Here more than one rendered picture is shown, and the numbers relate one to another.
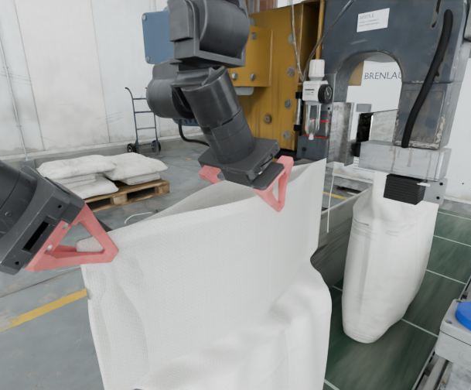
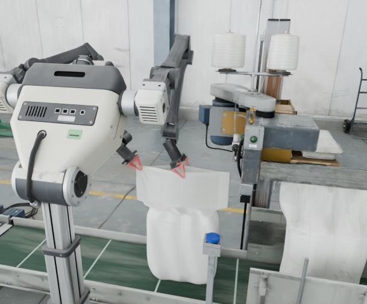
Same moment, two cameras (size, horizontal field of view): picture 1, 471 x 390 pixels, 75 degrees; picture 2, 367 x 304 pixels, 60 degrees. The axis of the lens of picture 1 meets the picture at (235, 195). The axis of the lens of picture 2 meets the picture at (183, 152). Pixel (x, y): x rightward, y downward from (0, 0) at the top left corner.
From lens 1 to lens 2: 1.43 m
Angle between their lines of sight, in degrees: 52
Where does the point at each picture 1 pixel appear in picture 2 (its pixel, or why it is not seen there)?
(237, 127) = (170, 153)
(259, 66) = (238, 126)
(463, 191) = not seen: outside the picture
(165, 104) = not seen: hidden behind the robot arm
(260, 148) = (177, 159)
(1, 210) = (125, 156)
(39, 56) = not seen: hidden behind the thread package
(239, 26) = (172, 132)
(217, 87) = (165, 143)
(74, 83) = (313, 62)
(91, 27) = (343, 15)
